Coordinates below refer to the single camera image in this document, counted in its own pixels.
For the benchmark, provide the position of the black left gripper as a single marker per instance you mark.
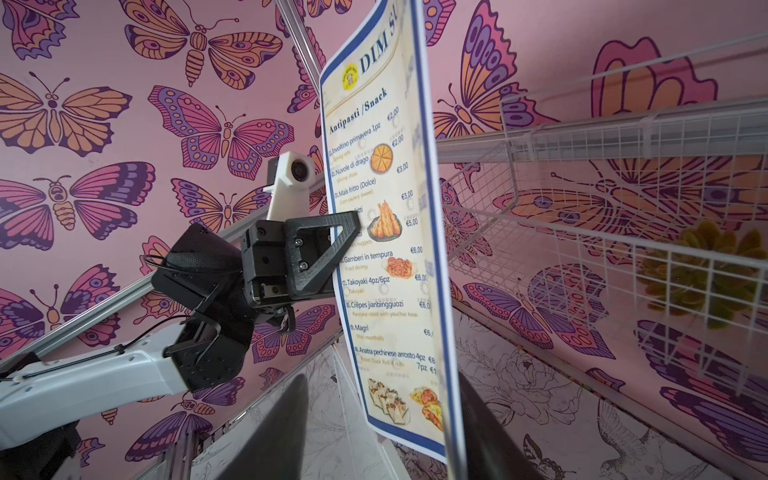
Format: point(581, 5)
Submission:
point(294, 261)

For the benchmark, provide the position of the green succulent plant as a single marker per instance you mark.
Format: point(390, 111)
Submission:
point(717, 280)

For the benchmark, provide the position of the aluminium cage frame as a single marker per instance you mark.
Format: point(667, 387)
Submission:
point(123, 123)

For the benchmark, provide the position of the white wire rack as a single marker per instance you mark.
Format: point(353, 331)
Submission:
point(555, 187)

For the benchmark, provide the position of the dim sum menu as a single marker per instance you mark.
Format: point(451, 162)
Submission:
point(392, 285)

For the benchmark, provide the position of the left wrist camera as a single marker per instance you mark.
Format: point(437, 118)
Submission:
point(290, 178)

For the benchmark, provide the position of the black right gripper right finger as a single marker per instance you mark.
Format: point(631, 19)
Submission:
point(491, 453)

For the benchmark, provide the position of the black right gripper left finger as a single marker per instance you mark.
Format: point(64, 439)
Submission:
point(276, 449)

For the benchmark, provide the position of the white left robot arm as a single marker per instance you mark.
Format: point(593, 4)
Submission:
point(197, 354)

